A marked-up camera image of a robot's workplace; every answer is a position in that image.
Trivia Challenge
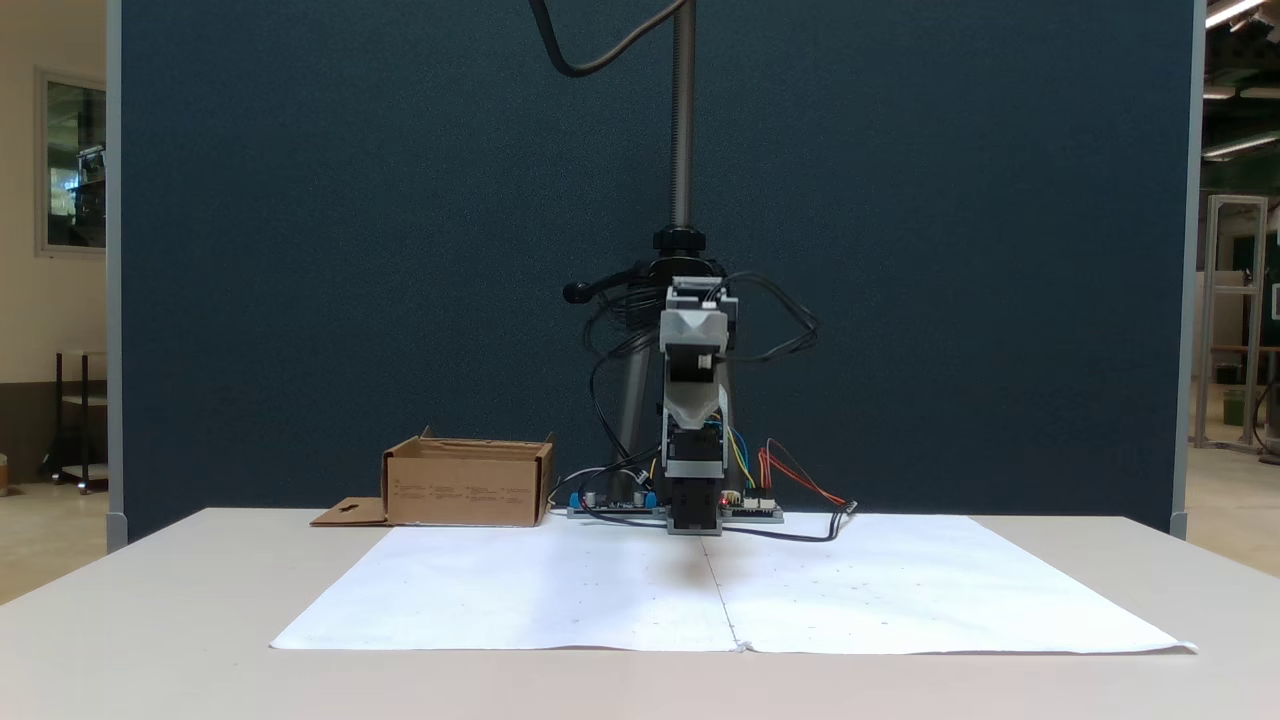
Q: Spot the blue power converter board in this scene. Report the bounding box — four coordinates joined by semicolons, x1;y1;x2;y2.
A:
567;488;663;521

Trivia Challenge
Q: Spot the thick black hanging cable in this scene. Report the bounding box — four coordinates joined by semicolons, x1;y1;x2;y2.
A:
528;0;693;79

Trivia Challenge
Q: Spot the yellow wire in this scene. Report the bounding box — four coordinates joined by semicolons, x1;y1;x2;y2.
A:
720;425;758;491

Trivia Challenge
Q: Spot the dark blue partition panel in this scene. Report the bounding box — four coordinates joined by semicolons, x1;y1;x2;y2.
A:
107;0;1203;553

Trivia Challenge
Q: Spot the black cable with connector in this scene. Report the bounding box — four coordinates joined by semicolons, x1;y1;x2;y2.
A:
720;503;858;544

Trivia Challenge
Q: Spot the white paper sheet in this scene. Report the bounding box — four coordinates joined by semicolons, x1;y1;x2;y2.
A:
270;513;1199;657

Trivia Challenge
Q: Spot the long black arm cable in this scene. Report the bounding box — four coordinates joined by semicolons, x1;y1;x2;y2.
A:
590;355;661;473

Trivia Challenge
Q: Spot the framed wall window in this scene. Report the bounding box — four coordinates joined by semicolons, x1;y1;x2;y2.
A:
35;68;108;259

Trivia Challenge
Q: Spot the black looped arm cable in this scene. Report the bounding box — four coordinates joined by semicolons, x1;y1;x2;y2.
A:
720;272;820;364
583;285;667;361

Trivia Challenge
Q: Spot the ceiling strip light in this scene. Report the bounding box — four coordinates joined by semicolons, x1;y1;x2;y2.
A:
1205;0;1269;29
1203;132;1280;161

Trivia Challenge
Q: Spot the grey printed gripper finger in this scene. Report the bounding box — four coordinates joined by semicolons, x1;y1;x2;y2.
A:
663;403;729;433

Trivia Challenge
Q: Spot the motor driver circuit board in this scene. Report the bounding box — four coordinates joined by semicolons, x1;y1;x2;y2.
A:
722;490;786;524

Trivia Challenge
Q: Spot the brown cardboard box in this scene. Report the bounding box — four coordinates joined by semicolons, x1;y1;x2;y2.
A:
310;427;557;529

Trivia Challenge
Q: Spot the grey power cable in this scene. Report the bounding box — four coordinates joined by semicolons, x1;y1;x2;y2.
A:
548;465;626;503

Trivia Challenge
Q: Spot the orange wire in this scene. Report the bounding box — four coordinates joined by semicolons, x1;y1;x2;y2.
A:
760;440;851;507

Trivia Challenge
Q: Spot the metal camera stand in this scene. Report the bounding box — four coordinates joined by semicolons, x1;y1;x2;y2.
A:
563;0;741;501

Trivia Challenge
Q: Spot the black shelf cart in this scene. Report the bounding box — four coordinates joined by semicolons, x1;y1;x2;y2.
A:
42;350;108;494

